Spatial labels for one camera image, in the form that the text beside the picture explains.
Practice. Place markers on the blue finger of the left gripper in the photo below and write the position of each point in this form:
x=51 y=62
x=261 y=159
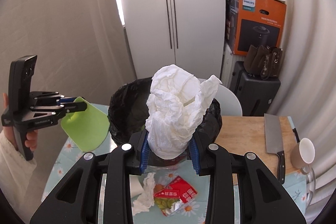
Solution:
x=65 y=100

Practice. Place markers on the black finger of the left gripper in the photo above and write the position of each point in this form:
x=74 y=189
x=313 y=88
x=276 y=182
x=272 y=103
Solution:
x=72 y=107

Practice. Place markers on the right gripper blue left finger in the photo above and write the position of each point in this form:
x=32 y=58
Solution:
x=144 y=152

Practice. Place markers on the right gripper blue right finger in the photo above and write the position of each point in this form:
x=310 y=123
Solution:
x=194 y=155

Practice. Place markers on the large white tissue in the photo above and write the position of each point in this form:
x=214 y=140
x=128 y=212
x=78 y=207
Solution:
x=177 y=104

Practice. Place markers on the white knit sleeve forearm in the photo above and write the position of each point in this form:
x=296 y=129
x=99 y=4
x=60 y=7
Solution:
x=15 y=173

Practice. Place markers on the clear plastic trash bin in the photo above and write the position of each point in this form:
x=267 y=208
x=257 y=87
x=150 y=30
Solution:
x=154 y=160

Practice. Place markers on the white paper cup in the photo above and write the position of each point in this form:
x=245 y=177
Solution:
x=135 y=186

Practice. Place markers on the small crumpled white tissue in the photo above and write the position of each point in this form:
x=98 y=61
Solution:
x=146 y=199

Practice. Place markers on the wooden cutting board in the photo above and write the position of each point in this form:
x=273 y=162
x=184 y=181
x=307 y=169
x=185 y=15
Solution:
x=240 y=135

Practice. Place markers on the red snack wrapper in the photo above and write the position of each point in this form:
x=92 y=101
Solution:
x=175 y=196

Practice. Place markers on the black storage box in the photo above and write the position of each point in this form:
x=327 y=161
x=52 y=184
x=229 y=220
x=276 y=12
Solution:
x=254 y=94

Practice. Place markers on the beige ceramic mug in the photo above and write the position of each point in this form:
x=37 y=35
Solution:
x=303 y=153

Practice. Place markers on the brown leather handbag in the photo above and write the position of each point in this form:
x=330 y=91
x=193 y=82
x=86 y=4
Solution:
x=263 y=61

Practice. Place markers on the white curtain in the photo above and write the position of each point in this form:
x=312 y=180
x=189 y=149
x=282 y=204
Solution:
x=307 y=91

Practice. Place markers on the white cabinet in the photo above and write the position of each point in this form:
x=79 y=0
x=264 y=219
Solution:
x=186 y=33

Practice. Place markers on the orange Philips carton box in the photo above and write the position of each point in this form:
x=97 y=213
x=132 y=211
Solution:
x=254 y=23

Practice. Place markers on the steel cleaver black handle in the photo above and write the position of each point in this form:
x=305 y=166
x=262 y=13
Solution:
x=274 y=143

